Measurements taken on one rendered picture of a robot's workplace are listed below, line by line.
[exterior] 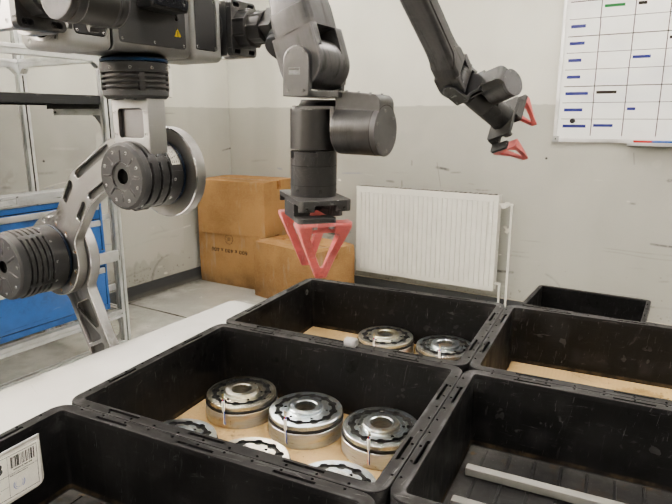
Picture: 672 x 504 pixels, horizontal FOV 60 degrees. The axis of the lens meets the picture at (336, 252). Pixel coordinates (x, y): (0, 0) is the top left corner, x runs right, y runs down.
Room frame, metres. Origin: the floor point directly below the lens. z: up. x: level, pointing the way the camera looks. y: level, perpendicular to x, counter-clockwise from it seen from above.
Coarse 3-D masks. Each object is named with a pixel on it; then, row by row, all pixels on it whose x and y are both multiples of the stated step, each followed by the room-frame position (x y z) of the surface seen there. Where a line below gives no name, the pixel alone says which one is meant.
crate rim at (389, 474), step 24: (264, 336) 0.84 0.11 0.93; (288, 336) 0.83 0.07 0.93; (384, 360) 0.75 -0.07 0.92; (408, 360) 0.74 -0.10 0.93; (96, 408) 0.60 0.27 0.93; (432, 408) 0.60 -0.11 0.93; (168, 432) 0.55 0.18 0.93; (192, 432) 0.55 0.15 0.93; (264, 456) 0.51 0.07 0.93; (408, 456) 0.51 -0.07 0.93; (336, 480) 0.47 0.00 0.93; (360, 480) 0.47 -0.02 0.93; (384, 480) 0.47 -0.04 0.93
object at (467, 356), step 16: (288, 288) 1.08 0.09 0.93; (368, 288) 1.09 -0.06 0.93; (384, 288) 1.08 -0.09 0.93; (256, 304) 0.98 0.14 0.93; (480, 304) 0.99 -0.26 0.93; (496, 304) 0.98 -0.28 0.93; (496, 320) 0.90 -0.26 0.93; (304, 336) 0.83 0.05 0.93; (320, 336) 0.83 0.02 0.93; (480, 336) 0.83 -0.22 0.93; (384, 352) 0.77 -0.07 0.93; (400, 352) 0.77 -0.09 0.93; (464, 352) 0.77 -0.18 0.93; (464, 368) 0.72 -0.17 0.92
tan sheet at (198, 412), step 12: (192, 408) 0.79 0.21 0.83; (204, 408) 0.79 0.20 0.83; (204, 420) 0.75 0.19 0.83; (216, 432) 0.72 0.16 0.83; (228, 432) 0.72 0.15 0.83; (240, 432) 0.72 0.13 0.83; (252, 432) 0.72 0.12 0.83; (264, 432) 0.72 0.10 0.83; (336, 444) 0.69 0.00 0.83; (300, 456) 0.66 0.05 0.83; (312, 456) 0.66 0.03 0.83; (324, 456) 0.66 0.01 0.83; (336, 456) 0.66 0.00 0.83
